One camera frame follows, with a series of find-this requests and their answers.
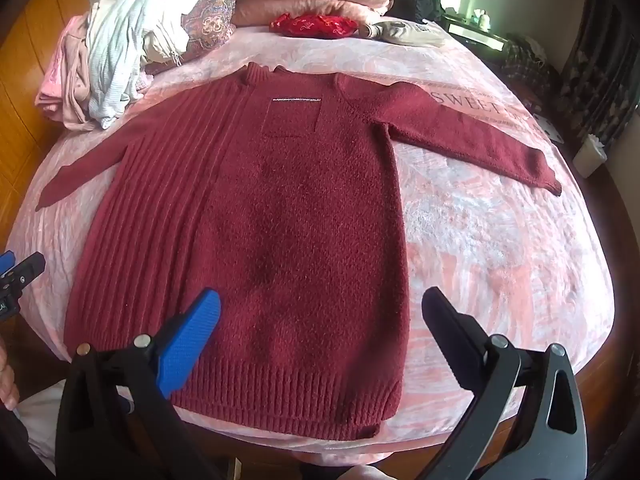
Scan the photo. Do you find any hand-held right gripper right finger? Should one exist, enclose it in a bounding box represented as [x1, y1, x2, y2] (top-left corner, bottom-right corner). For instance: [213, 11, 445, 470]
[421, 287, 588, 480]

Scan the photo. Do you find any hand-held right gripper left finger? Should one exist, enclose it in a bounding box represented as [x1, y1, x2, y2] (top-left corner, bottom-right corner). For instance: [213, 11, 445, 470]
[55, 287, 236, 480]

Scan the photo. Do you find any dark red knit sweater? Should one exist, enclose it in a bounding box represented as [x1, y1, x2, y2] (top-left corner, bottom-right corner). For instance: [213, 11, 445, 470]
[36, 61, 563, 442]

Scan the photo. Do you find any person's left hand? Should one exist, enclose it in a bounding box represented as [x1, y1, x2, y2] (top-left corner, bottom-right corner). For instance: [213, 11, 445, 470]
[0, 335, 21, 409]

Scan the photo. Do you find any pink patterned blanket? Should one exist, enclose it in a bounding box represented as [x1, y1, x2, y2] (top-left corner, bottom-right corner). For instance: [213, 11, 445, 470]
[10, 22, 618, 461]

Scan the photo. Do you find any pale pink garment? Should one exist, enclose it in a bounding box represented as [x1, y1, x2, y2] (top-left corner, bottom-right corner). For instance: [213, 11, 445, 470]
[35, 14, 151, 131]

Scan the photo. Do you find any white paper cup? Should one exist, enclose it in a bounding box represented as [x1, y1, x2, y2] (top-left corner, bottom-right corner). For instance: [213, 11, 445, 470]
[572, 135, 608, 178]

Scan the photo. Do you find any white ribbed garment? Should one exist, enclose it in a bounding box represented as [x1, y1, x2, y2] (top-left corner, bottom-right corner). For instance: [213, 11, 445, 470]
[86, 0, 201, 130]

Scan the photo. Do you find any cream garment with zipper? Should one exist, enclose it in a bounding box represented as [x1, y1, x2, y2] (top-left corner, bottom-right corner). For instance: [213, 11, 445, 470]
[142, 10, 193, 68]

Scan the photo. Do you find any black side table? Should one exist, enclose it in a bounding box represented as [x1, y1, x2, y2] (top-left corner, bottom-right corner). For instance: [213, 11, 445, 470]
[442, 12, 507, 53]

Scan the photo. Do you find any beige cloth bag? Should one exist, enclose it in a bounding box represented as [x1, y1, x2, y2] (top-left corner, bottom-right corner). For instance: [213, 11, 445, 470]
[361, 19, 451, 48]

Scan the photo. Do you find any paisley pillow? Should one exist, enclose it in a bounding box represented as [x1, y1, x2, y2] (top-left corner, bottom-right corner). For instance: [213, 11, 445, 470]
[182, 0, 241, 53]

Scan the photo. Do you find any red embroidered pouch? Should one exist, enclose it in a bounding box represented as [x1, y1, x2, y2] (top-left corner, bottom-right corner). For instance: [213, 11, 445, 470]
[270, 12, 360, 40]

